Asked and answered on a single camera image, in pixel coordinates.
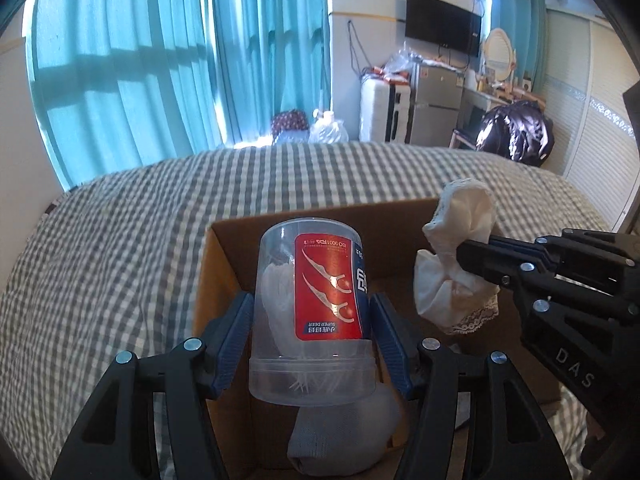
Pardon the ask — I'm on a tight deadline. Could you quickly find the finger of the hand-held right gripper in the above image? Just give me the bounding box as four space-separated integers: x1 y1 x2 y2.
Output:
459 262 640 348
457 230 638 281

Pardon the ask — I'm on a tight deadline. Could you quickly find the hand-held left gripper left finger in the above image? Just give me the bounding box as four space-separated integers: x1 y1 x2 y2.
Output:
53 291 256 480

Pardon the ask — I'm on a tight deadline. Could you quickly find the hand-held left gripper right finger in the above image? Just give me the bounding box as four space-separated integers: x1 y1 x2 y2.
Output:
369 292 571 480

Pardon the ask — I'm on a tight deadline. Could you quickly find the white lace sock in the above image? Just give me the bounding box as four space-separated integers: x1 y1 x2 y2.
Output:
413 178 501 336

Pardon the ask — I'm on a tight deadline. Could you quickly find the cardboard box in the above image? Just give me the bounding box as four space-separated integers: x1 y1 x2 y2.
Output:
192 198 563 480

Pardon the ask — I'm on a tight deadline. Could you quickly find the clear floss pick jar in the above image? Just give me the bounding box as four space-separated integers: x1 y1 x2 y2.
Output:
248 218 376 407

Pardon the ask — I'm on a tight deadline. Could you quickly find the checkered bed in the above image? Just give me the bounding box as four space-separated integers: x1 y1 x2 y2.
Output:
0 140 612 480

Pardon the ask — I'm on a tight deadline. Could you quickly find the grey white sock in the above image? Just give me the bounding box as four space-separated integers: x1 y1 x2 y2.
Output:
286 385 403 476

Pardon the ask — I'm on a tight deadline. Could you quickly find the black garbage bag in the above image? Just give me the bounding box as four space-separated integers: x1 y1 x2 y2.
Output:
474 100 555 170

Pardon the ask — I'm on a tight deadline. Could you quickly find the white dressing table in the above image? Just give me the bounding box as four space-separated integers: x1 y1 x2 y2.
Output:
452 82 546 151

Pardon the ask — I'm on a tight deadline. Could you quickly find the silver mini fridge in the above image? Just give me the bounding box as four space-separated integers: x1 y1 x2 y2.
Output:
404 64 466 146

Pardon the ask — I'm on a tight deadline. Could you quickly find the white sliding wardrobe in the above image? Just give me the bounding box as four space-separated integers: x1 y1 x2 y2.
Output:
537 7 640 233

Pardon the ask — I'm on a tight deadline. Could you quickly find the oval vanity mirror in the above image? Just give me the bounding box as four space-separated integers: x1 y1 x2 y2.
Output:
482 28 517 83

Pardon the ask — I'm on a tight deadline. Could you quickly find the clear plastic bag pile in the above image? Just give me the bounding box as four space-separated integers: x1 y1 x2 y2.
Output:
365 45 463 86

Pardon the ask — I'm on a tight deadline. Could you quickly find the dark patterned bag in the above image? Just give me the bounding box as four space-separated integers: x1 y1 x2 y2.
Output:
271 109 309 147

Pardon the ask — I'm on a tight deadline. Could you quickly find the teal curtain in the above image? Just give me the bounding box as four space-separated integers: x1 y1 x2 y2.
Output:
25 0 333 191
487 0 548 91

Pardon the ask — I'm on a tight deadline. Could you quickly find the wall television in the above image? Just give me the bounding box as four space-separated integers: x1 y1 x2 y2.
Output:
404 0 483 58

